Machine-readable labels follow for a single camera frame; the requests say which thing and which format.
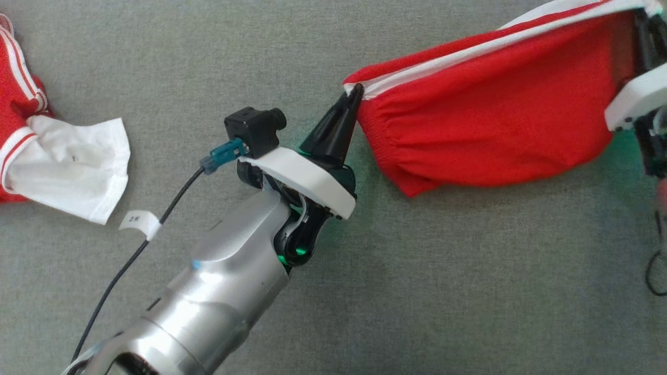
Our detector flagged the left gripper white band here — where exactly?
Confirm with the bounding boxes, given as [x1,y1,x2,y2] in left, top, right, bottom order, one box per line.
[237,84,365,268]

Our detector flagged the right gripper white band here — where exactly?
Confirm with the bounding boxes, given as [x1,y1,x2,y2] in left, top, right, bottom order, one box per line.
[604,9,667,179]

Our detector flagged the red shorts with white stripes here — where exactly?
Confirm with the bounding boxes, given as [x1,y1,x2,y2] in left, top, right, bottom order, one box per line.
[343,0,667,198]

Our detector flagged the red white basketball jersey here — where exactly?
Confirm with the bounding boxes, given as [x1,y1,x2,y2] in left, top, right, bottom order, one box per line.
[0,13,131,226]

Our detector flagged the grey fabric sofa seat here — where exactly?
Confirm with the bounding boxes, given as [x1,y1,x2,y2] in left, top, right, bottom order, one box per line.
[0,0,667,375]

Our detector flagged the white cable label tag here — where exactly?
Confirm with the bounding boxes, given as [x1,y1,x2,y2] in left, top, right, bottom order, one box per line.
[119,210,163,241]

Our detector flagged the thin black right cable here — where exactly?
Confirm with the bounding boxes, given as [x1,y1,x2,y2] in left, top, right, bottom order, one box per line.
[645,208,667,297]

